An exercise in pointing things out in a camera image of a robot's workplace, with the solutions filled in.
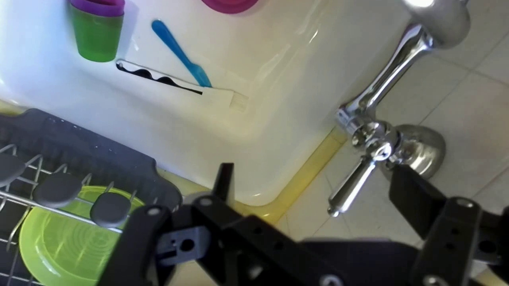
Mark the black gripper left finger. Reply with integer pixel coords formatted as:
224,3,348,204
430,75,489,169
96,162,340,286

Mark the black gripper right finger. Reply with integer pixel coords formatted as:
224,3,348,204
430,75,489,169
387,164,509,286

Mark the yellow green plastic plate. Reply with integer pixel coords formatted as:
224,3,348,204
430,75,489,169
17,185,146,286

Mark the white knife wavy black edge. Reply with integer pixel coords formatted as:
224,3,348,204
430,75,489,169
114,57,236,108

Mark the black dish rack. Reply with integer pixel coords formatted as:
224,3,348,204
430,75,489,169
0,108,184,286

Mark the white ceramic sink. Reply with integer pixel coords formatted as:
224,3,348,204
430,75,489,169
0,0,419,208

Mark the green cup purple lid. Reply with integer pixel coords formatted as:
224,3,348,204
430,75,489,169
66,0,127,64

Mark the wire dish rack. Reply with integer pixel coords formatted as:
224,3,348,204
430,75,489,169
0,142,160,286

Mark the chrome wall faucet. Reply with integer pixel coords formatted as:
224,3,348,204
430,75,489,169
325,0,473,220

